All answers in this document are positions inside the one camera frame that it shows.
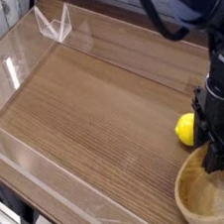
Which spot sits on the brown wooden bowl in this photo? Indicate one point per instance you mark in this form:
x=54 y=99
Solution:
x=199 y=196

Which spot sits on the clear acrylic corner bracket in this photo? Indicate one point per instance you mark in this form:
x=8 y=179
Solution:
x=57 y=30

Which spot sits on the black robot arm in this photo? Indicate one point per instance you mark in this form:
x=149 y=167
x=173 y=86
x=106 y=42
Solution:
x=206 y=15

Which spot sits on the yellow lemon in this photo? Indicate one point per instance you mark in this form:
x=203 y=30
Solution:
x=184 y=129

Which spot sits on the black table frame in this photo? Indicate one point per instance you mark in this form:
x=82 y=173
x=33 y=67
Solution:
x=15 y=210

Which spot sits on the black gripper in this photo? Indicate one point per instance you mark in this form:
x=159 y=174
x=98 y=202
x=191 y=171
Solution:
x=208 y=107

